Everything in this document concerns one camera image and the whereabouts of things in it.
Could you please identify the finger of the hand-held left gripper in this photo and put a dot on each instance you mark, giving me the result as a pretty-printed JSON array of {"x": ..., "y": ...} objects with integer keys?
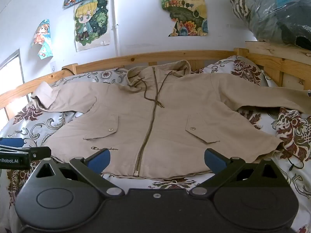
[{"x": 11, "y": 142}]

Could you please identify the floral patterned blanket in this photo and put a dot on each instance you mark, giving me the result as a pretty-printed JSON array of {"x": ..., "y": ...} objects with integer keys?
[{"x": 286, "y": 131}]

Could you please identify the orange cartoon figure poster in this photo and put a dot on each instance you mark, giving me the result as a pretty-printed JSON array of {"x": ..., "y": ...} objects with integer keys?
[{"x": 43, "y": 41}]

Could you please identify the window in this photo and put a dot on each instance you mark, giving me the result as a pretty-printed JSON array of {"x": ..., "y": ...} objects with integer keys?
[{"x": 12, "y": 82}]

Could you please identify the white wall pipe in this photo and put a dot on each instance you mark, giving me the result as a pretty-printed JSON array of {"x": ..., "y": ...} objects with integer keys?
[{"x": 116, "y": 29}]

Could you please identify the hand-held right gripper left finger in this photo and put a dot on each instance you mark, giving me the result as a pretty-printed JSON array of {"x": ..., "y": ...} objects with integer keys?
[{"x": 97, "y": 162}]

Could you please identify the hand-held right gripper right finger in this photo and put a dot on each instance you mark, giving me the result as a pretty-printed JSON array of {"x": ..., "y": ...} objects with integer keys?
[{"x": 213, "y": 162}]

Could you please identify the plastic bag of clothes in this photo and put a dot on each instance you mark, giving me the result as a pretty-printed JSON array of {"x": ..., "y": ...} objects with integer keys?
[{"x": 274, "y": 9}]

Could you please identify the blond cartoon figure poster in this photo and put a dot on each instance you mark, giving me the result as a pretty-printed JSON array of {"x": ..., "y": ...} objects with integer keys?
[{"x": 91, "y": 21}]

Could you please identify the wooden bed frame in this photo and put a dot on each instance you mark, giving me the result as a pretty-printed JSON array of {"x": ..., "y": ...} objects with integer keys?
[{"x": 136, "y": 57}]

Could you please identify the landscape wall poster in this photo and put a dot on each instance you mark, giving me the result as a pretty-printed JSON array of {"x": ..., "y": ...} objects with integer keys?
[{"x": 184, "y": 12}]

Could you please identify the beige zip jacket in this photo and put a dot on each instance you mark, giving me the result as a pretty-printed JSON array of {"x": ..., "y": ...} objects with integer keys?
[{"x": 150, "y": 116}]

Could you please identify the white wall socket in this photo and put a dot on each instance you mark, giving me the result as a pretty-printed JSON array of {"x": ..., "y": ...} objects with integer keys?
[{"x": 53, "y": 67}]

